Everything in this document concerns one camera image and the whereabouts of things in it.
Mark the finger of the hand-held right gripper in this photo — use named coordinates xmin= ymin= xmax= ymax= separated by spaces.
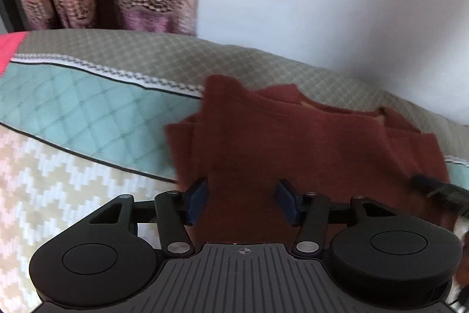
xmin=411 ymin=174 xmax=469 ymax=219

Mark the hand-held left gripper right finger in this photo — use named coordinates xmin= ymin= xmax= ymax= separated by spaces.
xmin=276 ymin=179 xmax=402 ymax=259

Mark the zigzag patterned quilt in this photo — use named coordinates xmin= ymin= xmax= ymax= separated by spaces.
xmin=0 ymin=30 xmax=469 ymax=313

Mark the maroon long-sleeved sweater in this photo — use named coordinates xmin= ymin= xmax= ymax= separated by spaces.
xmin=165 ymin=75 xmax=456 ymax=249

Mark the pink bed sheet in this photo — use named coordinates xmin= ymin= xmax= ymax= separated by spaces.
xmin=0 ymin=32 xmax=29 ymax=77

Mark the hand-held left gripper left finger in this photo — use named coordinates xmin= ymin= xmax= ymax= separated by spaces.
xmin=88 ymin=177 xmax=209 ymax=258

